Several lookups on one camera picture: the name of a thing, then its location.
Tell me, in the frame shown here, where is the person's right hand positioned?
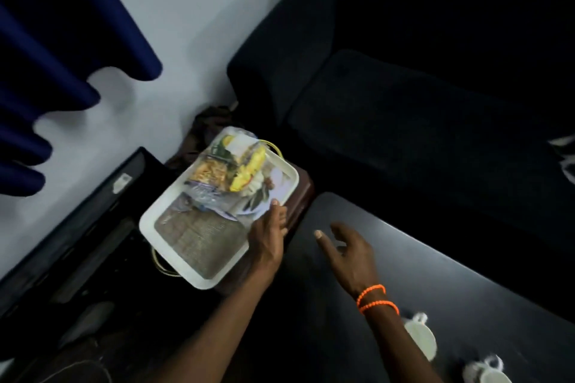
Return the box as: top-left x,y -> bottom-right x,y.
314,222 -> 383,299

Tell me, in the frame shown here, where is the person's left hand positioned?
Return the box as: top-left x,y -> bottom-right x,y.
246,199 -> 289,278

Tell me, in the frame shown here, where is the white printed serving tray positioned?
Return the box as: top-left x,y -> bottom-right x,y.
139,139 -> 300,291

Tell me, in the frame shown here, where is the person's left forearm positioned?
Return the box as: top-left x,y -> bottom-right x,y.
150,267 -> 280,383

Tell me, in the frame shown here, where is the person's right forearm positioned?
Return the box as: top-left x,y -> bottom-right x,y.
361,295 -> 446,383

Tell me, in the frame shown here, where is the brown stool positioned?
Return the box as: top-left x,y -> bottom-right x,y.
215,169 -> 316,299

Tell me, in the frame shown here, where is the clear snack packet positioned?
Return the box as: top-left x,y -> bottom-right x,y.
185,126 -> 271,218

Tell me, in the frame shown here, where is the brown cloth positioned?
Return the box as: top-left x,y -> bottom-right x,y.
167,104 -> 240,172

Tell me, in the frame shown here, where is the white cup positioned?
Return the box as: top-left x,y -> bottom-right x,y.
462,354 -> 514,383
402,312 -> 438,362

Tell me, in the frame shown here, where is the dark sofa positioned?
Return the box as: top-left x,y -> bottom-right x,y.
226,0 -> 575,323

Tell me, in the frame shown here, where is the black television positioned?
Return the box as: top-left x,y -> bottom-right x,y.
0,147 -> 181,318

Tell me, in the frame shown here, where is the white cloth item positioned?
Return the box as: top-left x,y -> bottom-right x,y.
547,134 -> 575,185

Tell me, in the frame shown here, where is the blue curtain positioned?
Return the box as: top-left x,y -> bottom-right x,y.
0,0 -> 163,197

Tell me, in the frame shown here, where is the gold metal handle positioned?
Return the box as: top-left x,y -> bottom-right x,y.
150,245 -> 181,280
258,139 -> 285,160

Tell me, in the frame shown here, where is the orange bead bracelet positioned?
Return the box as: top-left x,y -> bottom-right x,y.
359,300 -> 400,317
356,284 -> 387,308

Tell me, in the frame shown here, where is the thin grey cable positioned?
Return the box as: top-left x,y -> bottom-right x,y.
38,359 -> 113,383

